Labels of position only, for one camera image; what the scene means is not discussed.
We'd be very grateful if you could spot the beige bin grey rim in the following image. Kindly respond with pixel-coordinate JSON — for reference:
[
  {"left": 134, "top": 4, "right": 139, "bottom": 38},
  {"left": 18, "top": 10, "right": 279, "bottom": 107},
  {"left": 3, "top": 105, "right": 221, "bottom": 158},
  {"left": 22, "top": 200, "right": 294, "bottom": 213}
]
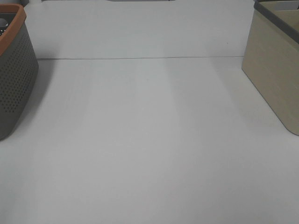
[{"left": 242, "top": 0, "right": 299, "bottom": 135}]

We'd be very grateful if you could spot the grey perforated basket orange rim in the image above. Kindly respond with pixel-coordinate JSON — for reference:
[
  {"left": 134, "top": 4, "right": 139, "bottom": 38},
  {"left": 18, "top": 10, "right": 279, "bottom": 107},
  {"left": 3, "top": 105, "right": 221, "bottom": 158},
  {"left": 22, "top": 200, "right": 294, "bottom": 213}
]
[{"left": 0, "top": 3, "right": 39, "bottom": 140}]

